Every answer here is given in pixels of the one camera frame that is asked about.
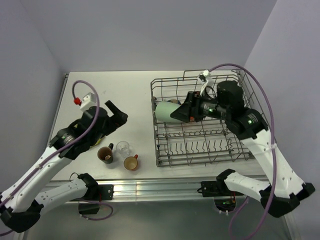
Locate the grey wire dish rack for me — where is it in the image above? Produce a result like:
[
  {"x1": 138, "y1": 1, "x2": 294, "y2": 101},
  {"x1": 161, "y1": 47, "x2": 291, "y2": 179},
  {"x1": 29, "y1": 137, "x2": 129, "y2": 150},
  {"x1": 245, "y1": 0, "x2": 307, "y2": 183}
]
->
[{"x1": 150, "y1": 69, "x2": 268, "y2": 167}]

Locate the small orange mug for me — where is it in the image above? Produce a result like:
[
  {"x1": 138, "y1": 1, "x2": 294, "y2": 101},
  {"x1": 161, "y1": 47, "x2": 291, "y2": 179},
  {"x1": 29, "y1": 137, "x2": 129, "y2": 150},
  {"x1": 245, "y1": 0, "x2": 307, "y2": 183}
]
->
[{"x1": 123, "y1": 154, "x2": 139, "y2": 171}]

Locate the purple cable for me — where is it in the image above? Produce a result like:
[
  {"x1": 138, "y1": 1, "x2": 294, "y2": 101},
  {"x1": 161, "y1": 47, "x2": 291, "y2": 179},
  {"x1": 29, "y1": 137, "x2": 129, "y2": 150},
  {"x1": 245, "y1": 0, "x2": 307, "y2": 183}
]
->
[
  {"x1": 0, "y1": 79, "x2": 115, "y2": 236},
  {"x1": 207, "y1": 63, "x2": 279, "y2": 240}
]

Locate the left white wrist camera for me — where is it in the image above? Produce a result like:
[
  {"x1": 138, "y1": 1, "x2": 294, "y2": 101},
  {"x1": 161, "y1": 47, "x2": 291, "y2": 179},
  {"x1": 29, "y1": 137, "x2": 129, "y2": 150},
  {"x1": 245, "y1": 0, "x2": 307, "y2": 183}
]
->
[{"x1": 73, "y1": 92, "x2": 97, "y2": 112}]

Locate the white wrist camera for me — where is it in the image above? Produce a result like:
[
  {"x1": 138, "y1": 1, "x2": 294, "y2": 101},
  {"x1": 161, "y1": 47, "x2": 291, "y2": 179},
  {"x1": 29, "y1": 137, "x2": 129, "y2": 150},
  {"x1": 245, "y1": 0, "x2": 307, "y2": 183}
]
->
[
  {"x1": 73, "y1": 92, "x2": 97, "y2": 112},
  {"x1": 197, "y1": 70, "x2": 215, "y2": 96}
]

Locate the mint green cup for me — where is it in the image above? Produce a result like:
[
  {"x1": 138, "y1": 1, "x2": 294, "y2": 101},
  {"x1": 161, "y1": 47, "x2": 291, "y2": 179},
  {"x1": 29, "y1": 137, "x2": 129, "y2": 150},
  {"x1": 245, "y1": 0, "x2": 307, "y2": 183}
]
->
[{"x1": 155, "y1": 101, "x2": 182, "y2": 123}]

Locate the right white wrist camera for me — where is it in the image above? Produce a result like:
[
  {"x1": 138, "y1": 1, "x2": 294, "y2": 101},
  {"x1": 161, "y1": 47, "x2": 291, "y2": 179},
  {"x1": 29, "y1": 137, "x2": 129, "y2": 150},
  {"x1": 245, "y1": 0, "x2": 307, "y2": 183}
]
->
[{"x1": 197, "y1": 70, "x2": 215, "y2": 96}]

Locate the yellow-green dotted plate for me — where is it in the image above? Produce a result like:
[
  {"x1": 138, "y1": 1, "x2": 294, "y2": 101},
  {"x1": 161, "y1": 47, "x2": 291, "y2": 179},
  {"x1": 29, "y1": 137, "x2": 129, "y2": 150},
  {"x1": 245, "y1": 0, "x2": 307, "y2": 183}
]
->
[{"x1": 91, "y1": 136, "x2": 105, "y2": 148}]

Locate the clear drinking glass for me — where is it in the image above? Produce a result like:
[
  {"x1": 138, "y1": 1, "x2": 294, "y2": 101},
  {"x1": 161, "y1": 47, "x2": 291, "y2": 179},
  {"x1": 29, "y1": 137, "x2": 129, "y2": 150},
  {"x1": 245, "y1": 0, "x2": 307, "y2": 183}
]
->
[{"x1": 116, "y1": 141, "x2": 130, "y2": 158}]

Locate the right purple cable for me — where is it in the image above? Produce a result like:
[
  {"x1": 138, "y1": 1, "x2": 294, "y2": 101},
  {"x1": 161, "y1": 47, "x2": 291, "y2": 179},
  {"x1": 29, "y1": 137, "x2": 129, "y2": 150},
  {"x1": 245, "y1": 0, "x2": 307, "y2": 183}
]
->
[{"x1": 207, "y1": 63, "x2": 279, "y2": 240}]

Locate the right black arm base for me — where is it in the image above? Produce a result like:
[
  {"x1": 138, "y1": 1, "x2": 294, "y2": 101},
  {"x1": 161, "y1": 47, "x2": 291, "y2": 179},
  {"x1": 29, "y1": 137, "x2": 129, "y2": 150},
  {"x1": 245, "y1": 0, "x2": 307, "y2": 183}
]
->
[{"x1": 197, "y1": 180, "x2": 244, "y2": 198}]

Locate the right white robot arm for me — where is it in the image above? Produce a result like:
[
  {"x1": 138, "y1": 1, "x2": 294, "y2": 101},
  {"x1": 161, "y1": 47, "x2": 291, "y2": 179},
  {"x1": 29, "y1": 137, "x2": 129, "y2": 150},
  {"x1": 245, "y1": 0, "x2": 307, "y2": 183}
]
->
[{"x1": 170, "y1": 80, "x2": 315, "y2": 218}]

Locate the aluminium mounting rail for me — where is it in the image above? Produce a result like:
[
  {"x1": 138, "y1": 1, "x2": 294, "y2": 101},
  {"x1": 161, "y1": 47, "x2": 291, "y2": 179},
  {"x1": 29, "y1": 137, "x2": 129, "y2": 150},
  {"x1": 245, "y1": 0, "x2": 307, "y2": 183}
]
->
[{"x1": 13, "y1": 176, "x2": 293, "y2": 240}]

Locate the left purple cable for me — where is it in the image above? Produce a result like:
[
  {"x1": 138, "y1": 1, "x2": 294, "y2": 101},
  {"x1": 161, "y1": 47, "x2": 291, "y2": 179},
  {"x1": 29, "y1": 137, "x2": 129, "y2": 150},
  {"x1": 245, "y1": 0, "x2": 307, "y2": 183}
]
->
[{"x1": 0, "y1": 79, "x2": 115, "y2": 236}]

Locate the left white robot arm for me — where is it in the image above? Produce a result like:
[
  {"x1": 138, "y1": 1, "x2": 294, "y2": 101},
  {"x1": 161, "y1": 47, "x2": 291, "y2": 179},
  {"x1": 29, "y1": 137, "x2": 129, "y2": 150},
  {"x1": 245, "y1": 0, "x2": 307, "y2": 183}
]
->
[{"x1": 0, "y1": 100, "x2": 128, "y2": 233}]

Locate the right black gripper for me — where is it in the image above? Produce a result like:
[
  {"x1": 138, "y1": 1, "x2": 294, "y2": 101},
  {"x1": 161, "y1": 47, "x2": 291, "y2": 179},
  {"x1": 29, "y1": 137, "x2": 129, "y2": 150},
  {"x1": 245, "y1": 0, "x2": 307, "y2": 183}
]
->
[{"x1": 170, "y1": 90, "x2": 230, "y2": 123}]

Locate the blue bowl beige inside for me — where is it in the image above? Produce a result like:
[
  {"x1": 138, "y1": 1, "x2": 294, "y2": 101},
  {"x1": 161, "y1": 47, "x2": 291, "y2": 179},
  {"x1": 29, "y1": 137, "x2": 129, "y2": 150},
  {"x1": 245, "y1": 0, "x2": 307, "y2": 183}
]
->
[{"x1": 167, "y1": 99, "x2": 181, "y2": 105}]

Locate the dark brown mug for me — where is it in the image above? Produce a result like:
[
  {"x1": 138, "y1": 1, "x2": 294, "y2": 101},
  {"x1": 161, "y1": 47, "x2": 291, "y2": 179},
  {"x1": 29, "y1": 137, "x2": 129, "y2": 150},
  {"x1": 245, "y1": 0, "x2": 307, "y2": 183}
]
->
[{"x1": 97, "y1": 143, "x2": 114, "y2": 164}]

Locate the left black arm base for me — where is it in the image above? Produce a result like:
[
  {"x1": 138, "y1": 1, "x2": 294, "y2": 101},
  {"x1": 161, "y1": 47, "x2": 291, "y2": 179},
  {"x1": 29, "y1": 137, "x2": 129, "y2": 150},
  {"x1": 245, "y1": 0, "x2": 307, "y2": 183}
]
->
[{"x1": 79, "y1": 184, "x2": 114, "y2": 202}]

